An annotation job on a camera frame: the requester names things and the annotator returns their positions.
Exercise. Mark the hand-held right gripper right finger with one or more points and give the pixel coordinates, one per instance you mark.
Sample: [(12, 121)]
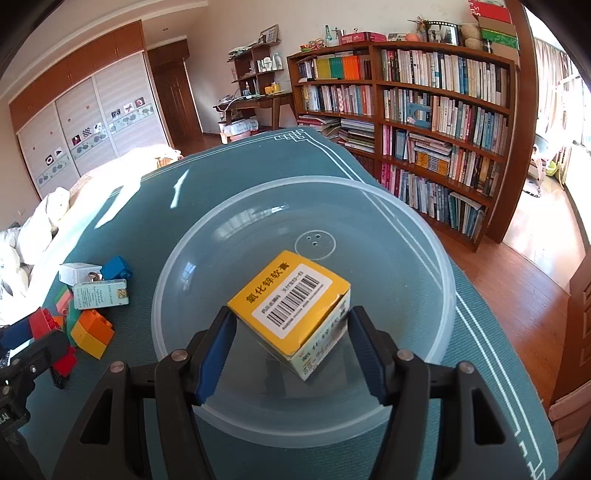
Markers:
[(368, 364)]

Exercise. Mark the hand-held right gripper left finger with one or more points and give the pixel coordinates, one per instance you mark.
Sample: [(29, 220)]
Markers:
[(217, 364)]

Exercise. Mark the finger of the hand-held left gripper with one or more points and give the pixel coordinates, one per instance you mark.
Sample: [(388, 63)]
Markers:
[(44, 350), (14, 333)]

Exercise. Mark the green toy block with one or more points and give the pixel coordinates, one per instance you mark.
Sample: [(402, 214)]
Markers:
[(73, 321)]

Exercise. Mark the pink toy block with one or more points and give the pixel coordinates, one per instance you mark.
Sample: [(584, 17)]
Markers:
[(63, 297)]

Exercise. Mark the white medicine box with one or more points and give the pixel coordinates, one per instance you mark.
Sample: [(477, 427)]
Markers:
[(76, 272)]

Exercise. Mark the yellow medicine box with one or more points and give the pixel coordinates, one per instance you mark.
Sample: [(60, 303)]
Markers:
[(286, 295)]

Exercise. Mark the clear round plastic container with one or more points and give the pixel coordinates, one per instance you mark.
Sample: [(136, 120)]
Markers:
[(258, 221)]

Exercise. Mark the teal cloth-covered desktop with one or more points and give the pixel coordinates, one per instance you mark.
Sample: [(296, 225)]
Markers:
[(277, 159)]

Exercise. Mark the orange yellow toy bricks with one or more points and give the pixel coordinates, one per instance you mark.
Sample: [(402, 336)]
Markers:
[(90, 347)]

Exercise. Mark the pale green cosmetics box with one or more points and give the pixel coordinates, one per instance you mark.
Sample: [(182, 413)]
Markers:
[(99, 295)]

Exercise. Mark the gold interlinked rings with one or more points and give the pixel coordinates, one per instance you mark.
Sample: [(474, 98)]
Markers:
[(93, 277)]

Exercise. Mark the white duvet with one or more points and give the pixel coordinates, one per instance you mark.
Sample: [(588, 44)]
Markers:
[(32, 235)]

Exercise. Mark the blue toy block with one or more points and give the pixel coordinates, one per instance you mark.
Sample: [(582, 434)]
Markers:
[(115, 268)]

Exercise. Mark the brown wooden cabinet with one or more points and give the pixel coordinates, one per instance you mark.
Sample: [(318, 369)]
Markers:
[(572, 350)]

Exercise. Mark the sliding-door wardrobe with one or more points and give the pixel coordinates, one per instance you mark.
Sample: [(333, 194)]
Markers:
[(87, 115)]

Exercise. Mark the white round stool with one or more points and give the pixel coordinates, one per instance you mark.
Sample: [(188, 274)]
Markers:
[(238, 128)]

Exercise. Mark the rows of books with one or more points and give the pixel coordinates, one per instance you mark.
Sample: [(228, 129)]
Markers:
[(443, 110)]

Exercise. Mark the wooden writing desk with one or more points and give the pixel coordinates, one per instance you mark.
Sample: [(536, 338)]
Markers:
[(263, 99)]

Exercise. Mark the dark wooden door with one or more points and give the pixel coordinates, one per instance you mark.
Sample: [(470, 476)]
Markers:
[(175, 97)]

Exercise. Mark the wooden bookshelf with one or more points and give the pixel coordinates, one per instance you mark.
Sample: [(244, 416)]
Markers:
[(376, 64)]

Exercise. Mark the wooden desk shelf unit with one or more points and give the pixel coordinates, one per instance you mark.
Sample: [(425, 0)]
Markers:
[(242, 64)]

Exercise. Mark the white bottle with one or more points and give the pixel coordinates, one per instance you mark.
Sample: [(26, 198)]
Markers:
[(277, 61)]

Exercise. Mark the red flat box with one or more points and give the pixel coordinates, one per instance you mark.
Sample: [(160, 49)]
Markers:
[(364, 37)]

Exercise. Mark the clear glass bottle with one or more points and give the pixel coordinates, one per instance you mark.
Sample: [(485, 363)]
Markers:
[(328, 36)]

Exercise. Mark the woven basket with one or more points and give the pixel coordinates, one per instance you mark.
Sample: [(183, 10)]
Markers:
[(471, 33)]

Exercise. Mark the stack of cardboard boxes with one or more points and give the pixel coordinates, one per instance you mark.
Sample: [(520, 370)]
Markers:
[(496, 27)]

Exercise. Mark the small picture frame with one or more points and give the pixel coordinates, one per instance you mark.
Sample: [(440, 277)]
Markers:
[(269, 33)]

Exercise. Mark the film-strip picture frame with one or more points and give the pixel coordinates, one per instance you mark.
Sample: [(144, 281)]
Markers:
[(444, 32)]

